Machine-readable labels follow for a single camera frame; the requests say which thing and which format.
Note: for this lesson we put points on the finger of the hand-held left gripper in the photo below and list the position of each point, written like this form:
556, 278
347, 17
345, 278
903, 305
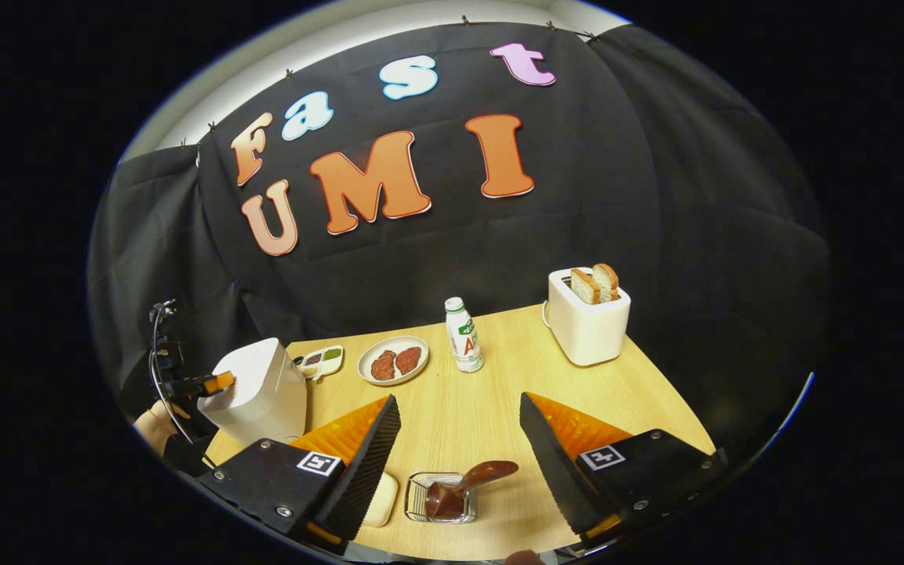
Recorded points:
213, 384

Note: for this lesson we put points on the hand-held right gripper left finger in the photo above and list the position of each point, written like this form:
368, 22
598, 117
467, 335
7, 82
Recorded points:
362, 479

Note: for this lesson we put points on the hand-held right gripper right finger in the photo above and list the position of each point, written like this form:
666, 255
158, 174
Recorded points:
558, 479

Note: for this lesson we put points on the white rice cooker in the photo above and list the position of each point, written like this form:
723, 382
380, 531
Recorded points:
260, 400

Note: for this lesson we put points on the brown wooden spoon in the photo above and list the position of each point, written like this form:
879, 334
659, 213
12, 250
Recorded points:
491, 471

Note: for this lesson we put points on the cream rice box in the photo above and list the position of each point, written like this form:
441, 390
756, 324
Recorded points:
383, 502

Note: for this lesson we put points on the white divided sauce dish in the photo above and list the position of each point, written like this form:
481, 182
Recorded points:
320, 362

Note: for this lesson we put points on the white round plate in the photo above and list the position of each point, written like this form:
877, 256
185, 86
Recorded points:
366, 369

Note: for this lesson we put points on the brown meat piece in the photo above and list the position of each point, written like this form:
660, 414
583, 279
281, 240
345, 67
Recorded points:
408, 359
383, 366

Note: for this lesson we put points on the white toaster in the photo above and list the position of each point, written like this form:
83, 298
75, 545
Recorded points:
589, 333

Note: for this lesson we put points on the white drink bottle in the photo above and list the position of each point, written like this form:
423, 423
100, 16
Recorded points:
465, 337

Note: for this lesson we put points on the toasted bread slice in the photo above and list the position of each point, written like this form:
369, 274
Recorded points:
584, 287
607, 281

